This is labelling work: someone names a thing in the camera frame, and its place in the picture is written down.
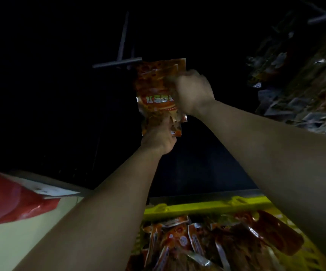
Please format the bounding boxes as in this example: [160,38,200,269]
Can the person's right hand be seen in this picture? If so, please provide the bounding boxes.
[167,69,216,117]

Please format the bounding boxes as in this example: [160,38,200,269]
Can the person's left hand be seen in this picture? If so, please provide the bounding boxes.
[140,116,177,155]

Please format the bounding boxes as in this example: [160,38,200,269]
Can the orange snack packet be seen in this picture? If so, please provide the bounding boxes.
[134,58,188,138]

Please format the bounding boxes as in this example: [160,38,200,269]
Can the person's left forearm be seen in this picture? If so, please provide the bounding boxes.
[13,144,163,271]

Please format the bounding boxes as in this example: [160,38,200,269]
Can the person's right forearm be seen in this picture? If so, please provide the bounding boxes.
[195,99,326,269]

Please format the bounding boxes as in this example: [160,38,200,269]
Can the grey metal display hook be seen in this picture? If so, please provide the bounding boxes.
[92,11,143,69]
[296,0,326,25]

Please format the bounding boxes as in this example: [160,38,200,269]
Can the yellow plastic crate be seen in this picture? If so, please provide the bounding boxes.
[129,195,326,271]

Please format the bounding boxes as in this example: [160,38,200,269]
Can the rack of hanging packets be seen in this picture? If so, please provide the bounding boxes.
[246,11,326,141]

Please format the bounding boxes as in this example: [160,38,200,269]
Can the pile of orange packets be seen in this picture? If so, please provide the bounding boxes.
[126,210,305,271]

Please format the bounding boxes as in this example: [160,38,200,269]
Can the red plastic bag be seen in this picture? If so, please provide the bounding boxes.
[0,170,61,226]

